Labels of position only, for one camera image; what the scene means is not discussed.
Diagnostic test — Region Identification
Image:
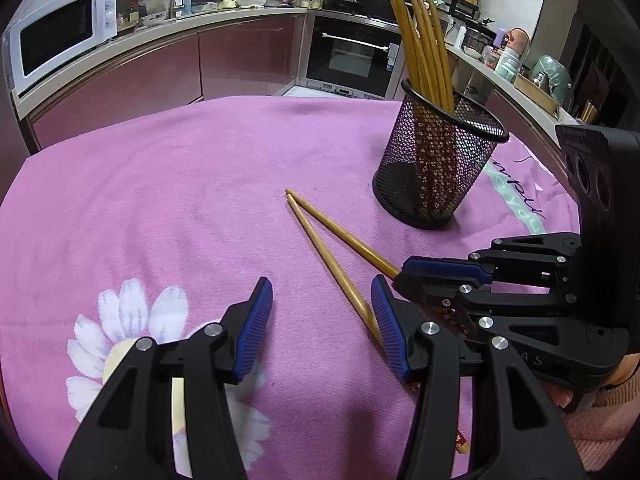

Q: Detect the black metal rack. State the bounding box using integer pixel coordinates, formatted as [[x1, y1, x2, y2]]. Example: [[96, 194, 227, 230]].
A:
[[442, 0, 483, 18]]

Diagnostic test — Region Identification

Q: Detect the green plastic bag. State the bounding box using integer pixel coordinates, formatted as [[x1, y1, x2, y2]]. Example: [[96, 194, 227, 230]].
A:
[[530, 55, 573, 103]]

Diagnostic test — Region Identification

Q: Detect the pink printed towel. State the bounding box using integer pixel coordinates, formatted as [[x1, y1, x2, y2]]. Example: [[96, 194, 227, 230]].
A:
[[0, 94, 591, 480]]

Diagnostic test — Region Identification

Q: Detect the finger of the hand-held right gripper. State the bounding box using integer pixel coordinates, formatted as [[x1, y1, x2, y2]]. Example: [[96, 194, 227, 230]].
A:
[[394, 276, 628, 391], [400, 232, 586, 286]]

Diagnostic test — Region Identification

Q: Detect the white microwave oven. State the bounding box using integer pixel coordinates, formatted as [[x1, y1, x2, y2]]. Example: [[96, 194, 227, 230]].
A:
[[2, 0, 119, 98]]

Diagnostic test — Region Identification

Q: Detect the person's right hand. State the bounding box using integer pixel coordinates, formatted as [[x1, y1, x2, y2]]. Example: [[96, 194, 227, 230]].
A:
[[542, 382, 583, 415]]

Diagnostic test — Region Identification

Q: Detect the red-handled wooden chopstick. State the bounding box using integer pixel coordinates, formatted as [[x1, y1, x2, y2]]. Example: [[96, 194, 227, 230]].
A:
[[286, 194, 472, 456], [285, 188, 478, 343]]

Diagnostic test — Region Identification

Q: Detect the pink kitchen cabinet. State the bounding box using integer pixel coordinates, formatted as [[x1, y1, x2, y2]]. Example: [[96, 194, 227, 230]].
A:
[[15, 7, 311, 153]]

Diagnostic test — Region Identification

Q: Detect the bunch of wooden chopsticks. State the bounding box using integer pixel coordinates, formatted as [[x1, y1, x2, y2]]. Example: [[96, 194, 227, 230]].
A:
[[379, 0, 458, 221]]

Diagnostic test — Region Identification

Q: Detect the white and green cup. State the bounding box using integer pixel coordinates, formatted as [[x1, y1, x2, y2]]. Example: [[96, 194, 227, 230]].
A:
[[500, 50, 521, 83]]

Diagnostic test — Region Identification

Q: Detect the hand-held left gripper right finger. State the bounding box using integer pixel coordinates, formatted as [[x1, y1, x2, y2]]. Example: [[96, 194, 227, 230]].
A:
[[370, 274, 586, 480]]

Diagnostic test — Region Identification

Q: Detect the person's right forearm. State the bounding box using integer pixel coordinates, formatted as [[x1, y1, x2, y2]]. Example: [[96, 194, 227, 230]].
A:
[[565, 355, 640, 473]]

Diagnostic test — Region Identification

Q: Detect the dark wooden shelf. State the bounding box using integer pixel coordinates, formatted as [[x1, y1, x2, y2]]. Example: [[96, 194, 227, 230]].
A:
[[560, 0, 640, 136]]

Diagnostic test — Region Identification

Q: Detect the black mesh utensil holder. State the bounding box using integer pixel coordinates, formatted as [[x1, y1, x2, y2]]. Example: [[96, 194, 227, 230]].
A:
[[372, 77, 510, 231]]

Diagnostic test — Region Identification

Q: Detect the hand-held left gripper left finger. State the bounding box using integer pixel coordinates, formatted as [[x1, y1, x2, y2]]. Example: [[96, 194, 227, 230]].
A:
[[57, 276, 274, 480]]

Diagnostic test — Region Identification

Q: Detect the black built-in oven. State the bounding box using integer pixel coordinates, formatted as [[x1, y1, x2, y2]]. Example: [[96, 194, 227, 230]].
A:
[[297, 12, 408, 101]]

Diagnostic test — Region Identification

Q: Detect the cardboard box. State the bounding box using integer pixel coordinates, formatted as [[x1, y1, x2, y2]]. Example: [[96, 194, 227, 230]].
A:
[[515, 74, 563, 116]]

